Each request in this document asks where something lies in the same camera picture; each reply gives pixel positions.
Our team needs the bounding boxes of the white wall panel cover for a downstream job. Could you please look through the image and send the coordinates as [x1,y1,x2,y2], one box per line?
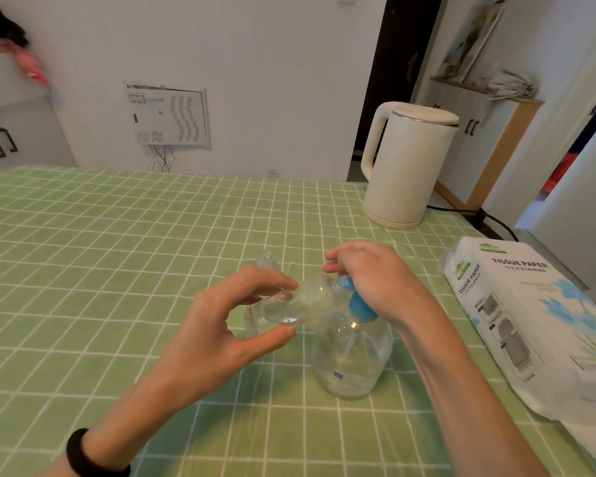
[124,81,212,148]

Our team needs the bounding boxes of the green checked tablecloth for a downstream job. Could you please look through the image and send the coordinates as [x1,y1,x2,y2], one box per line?
[0,166,596,477]

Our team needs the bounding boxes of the small clear plastic bottle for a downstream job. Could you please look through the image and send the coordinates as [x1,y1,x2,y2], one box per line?
[254,250,280,272]
[243,272,354,339]

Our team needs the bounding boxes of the person's left hand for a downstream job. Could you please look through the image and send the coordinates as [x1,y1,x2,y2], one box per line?
[151,266,299,415]

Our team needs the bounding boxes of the white tissue paper pack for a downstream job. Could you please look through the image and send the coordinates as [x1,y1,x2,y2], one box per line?
[442,237,596,468]

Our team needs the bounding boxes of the black power cable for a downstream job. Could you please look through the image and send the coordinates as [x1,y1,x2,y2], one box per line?
[425,205,520,242]

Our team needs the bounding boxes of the large clear bottle blue pump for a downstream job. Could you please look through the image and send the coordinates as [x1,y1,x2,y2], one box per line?
[312,276,394,400]

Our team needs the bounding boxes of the black hanging item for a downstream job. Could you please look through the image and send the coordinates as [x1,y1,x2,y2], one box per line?
[0,0,30,48]

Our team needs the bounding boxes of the person's right forearm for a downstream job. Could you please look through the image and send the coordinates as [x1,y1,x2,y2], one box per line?
[402,315,550,477]

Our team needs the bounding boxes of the thin loose wall wires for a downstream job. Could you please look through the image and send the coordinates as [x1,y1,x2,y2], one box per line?
[148,144,175,174]

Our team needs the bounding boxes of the pink hanging item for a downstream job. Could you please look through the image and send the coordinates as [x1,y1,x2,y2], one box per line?
[0,36,50,87]

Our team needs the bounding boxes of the black wrist band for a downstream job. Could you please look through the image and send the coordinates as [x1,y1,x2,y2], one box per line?
[66,427,132,477]

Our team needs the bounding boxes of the wooden top white cabinet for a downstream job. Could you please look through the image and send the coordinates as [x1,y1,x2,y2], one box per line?
[0,44,77,176]

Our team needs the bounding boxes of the crumpled grey paper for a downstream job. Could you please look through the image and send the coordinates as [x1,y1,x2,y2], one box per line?
[485,69,538,101]

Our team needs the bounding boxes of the leaning framed picture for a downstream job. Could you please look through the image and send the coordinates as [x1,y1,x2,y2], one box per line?
[434,0,507,84]

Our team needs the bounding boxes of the white door wooden side cabinet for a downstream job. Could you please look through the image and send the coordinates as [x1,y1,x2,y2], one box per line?
[428,76,546,212]

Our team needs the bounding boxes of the red object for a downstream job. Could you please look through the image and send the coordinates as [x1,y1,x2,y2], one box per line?
[544,152,579,192]

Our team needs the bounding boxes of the cream electric kettle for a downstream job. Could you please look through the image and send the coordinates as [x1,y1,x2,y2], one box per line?
[360,101,461,230]

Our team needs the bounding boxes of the person's right hand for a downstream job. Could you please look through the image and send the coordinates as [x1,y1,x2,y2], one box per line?
[323,240,450,339]

